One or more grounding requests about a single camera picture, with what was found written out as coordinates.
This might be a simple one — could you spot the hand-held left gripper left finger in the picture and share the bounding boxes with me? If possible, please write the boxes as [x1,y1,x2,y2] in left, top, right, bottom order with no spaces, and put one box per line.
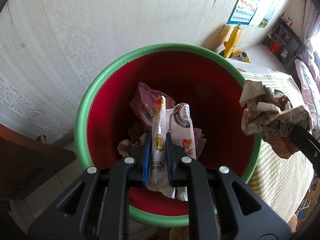
[26,131,153,240]

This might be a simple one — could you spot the beige paper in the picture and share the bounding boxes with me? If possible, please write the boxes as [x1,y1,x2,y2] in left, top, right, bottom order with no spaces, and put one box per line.
[239,79,314,159]

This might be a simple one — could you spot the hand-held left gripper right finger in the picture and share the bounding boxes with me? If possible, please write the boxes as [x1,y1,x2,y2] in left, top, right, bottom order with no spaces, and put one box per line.
[165,132,293,240]

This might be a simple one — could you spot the blue bordered wall poster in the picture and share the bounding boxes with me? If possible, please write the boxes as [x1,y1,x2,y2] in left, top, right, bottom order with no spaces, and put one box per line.
[227,0,262,25]

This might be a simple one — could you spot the red container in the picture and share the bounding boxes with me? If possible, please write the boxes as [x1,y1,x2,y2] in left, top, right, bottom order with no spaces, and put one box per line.
[269,41,282,54]

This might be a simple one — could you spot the long white pink packet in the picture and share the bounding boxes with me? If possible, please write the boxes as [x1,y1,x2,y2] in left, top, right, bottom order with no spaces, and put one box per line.
[146,95,177,199]

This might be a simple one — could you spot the yellow duck toy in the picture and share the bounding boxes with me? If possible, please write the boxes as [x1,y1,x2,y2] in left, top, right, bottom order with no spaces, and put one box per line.
[220,25,243,59]

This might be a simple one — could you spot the brown plush cushion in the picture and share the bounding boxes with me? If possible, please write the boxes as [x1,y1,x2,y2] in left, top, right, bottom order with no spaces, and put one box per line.
[170,215,298,240]

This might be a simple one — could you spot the green bordered wall poster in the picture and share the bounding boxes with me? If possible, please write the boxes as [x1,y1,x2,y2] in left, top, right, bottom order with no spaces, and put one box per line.
[250,0,282,28]

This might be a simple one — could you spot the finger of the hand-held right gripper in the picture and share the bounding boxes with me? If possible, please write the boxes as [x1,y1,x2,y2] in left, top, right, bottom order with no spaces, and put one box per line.
[291,125,320,173]

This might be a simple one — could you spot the yellow toy car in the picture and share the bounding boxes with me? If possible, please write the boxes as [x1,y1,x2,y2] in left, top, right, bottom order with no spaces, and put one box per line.
[217,50,251,64]

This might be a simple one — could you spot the wooden chair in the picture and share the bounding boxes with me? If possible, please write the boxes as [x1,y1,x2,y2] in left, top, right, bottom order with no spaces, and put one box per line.
[297,180,318,213]

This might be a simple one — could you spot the black metal shelf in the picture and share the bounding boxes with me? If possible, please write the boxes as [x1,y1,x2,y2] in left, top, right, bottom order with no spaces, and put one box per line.
[262,14,307,68]

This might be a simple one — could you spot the plain pink wrapper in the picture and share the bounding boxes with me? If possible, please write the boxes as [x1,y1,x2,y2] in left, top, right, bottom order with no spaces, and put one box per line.
[129,81,175,128]

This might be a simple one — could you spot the bed with checked quilt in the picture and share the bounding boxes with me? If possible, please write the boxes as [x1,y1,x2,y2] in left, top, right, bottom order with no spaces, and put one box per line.
[294,59,320,140]

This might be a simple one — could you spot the patterned curtain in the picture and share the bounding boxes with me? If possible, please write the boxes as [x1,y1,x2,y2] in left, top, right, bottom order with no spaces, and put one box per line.
[304,0,320,40]

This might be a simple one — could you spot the red bin with green rim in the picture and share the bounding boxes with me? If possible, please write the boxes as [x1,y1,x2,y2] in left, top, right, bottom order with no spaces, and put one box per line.
[74,43,262,228]

